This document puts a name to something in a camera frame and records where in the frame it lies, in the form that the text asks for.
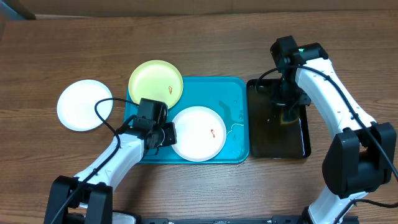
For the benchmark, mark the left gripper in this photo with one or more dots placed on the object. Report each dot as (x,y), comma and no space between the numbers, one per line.
(171,138)

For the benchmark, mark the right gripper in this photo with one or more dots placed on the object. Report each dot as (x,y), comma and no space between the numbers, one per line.
(288,102)

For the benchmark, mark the green yellow sponge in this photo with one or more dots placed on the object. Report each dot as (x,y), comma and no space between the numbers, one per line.
(289,117)

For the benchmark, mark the white plate with ketchup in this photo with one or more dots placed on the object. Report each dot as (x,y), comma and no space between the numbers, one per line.
(201,134)

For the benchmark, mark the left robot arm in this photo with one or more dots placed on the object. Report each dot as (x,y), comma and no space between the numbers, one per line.
(88,196)

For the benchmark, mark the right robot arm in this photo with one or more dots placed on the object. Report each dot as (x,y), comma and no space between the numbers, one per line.
(360,158)

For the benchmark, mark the black water tray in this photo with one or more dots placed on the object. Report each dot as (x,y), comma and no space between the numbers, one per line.
(267,136)

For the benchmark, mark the teal plastic tray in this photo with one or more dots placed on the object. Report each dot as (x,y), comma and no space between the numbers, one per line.
(227,97)

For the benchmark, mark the yellow-green plate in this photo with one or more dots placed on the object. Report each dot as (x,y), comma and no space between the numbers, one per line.
(156,80)

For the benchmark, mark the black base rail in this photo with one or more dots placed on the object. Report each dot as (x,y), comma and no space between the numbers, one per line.
(217,221)

